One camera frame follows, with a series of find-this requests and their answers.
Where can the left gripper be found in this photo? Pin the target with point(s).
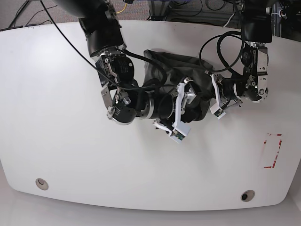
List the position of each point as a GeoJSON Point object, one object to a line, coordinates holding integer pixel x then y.
{"type": "Point", "coordinates": [221, 103]}

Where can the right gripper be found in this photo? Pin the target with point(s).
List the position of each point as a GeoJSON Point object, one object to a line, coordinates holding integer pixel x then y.
{"type": "Point", "coordinates": [185, 96]}

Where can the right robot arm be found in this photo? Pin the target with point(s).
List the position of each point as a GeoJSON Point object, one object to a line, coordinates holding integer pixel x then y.
{"type": "Point", "coordinates": [124, 99]}

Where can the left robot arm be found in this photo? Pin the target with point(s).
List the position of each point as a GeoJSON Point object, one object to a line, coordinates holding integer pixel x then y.
{"type": "Point", "coordinates": [255, 21]}

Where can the red tape rectangle marking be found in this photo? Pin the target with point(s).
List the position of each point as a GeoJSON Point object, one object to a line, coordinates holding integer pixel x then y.
{"type": "Point", "coordinates": [271, 148]}

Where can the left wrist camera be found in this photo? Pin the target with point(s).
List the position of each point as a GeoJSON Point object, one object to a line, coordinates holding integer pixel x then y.
{"type": "Point", "coordinates": [217, 111]}

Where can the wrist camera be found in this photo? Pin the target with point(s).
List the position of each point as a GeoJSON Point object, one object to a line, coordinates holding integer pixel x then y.
{"type": "Point", "coordinates": [217, 111]}
{"type": "Point", "coordinates": [180, 131]}

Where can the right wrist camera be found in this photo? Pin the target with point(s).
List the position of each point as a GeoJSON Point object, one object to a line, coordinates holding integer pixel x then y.
{"type": "Point", "coordinates": [180, 131]}

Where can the right table cable grommet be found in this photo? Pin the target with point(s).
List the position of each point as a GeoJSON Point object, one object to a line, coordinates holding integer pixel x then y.
{"type": "Point", "coordinates": [247, 195]}

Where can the table cable grommet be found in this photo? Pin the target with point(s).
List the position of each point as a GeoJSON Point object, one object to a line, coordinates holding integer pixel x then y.
{"type": "Point", "coordinates": [41, 184]}
{"type": "Point", "coordinates": [247, 195]}

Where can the left table cable grommet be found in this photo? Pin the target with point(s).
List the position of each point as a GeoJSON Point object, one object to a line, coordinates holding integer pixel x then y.
{"type": "Point", "coordinates": [41, 184]}

